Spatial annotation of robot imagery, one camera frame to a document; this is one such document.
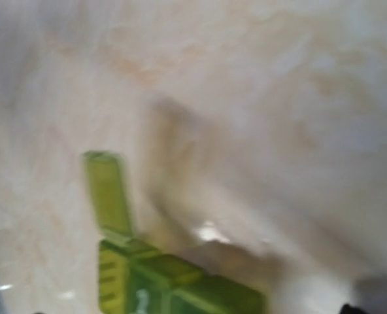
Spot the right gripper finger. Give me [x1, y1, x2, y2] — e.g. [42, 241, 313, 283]
[339, 304, 368, 314]

